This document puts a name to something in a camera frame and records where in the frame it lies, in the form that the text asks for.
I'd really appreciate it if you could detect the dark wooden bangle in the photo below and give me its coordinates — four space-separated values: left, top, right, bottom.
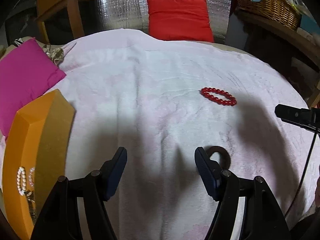
206 146 231 170

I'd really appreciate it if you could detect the red bead bracelet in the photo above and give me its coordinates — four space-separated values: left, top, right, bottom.
200 87 238 107

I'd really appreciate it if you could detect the orange jewelry box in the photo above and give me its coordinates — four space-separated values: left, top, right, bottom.
2 89 75 239

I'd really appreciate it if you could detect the pink white blanket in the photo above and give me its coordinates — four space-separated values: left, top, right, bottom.
0 28 320 240

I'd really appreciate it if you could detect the wicker basket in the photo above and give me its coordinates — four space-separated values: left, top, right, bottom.
237 0 300 31

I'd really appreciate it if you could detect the magenta pillow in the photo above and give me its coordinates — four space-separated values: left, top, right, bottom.
1 38 66 137

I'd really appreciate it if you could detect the patterned small cloth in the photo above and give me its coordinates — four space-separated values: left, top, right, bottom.
42 44 65 67

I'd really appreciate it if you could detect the red pillow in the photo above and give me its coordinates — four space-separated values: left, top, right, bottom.
147 0 214 43

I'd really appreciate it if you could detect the black cable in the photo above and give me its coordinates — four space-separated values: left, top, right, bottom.
283 127 320 218

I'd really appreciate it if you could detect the pink crystal bracelet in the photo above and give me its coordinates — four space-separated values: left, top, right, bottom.
28 166 36 188

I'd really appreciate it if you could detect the white pearl bracelet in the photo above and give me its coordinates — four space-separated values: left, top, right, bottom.
16 166 28 196

